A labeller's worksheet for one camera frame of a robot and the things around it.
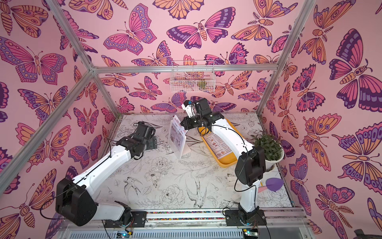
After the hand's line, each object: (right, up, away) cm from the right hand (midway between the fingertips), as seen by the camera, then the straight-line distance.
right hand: (182, 121), depth 83 cm
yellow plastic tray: (+28, -24, +10) cm, 38 cm away
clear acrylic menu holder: (+1, -18, +15) cm, 23 cm away
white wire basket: (+6, +30, +12) cm, 33 cm away
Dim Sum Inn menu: (+23, -17, +17) cm, 33 cm away
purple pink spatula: (+51, -35, +1) cm, 62 cm away
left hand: (-20, -11, +2) cm, 22 cm away
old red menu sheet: (-3, -7, +3) cm, 8 cm away
